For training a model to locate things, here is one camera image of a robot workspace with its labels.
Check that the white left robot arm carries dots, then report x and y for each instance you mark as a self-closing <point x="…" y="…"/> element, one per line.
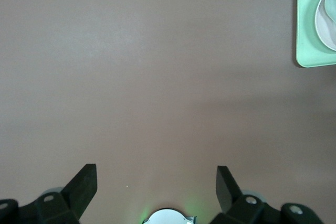
<point x="168" y="217"/>

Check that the brown table cover mat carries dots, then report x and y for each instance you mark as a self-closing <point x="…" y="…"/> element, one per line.
<point x="131" y="77"/>

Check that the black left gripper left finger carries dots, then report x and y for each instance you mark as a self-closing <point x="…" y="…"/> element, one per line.
<point x="78" y="190"/>

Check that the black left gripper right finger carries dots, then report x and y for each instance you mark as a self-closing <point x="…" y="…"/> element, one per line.
<point x="225" y="190"/>

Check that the light green rectangular tray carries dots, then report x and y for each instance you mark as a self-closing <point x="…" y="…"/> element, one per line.
<point x="305" y="24"/>

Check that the grey-green plastic spoon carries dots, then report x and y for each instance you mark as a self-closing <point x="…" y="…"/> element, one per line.
<point x="331" y="5"/>

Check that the round beige plate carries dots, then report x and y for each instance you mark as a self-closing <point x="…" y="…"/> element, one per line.
<point x="324" y="30"/>

